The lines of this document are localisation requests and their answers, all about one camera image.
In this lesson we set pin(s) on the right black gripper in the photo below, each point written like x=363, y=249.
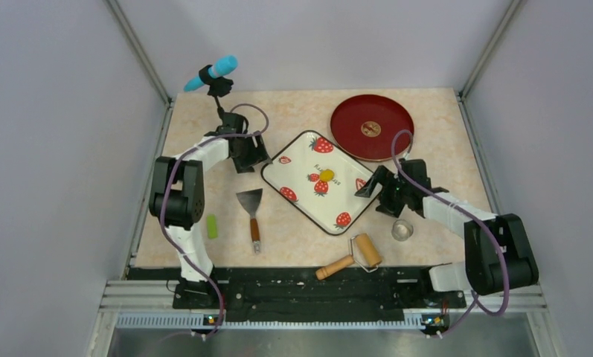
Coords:
x=383, y=175

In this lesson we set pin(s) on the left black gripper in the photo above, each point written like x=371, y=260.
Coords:
x=258, y=154

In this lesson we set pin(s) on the strawberry pattern white tray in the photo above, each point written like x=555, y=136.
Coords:
x=294, y=174

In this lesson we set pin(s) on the wooden roller pin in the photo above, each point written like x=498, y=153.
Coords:
x=362, y=252

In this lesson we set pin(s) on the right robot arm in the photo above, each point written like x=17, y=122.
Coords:
x=497, y=251

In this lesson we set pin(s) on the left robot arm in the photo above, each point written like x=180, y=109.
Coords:
x=177, y=194

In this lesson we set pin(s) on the yellow dough ball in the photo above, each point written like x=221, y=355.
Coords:
x=326, y=175

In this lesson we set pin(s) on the red round tray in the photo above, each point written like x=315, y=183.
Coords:
x=371, y=127

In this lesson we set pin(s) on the black microphone stand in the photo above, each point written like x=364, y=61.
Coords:
x=220, y=88

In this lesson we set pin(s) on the green small block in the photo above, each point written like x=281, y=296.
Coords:
x=211, y=226

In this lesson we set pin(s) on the blue microphone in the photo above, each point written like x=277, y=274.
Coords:
x=222, y=67

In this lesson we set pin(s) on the metal scraper wooden handle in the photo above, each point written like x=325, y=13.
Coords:
x=250, y=201

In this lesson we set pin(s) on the metal ring cutter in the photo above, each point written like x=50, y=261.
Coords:
x=402, y=230

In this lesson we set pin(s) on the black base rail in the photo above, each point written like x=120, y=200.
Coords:
x=296, y=295

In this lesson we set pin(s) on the aluminium frame bar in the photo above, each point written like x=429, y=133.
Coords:
x=149, y=304

